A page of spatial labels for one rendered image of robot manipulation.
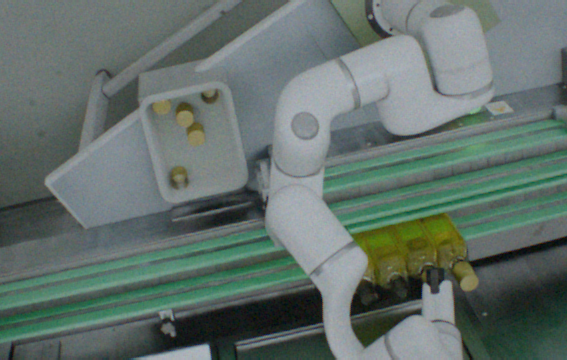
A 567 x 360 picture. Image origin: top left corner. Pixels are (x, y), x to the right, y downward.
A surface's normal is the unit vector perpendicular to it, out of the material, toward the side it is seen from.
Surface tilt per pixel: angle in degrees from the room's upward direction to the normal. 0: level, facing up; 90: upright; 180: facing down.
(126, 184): 0
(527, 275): 89
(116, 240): 90
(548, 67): 0
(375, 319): 89
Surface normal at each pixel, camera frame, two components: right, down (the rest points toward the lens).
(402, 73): 0.16, 0.26
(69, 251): -0.17, -0.88
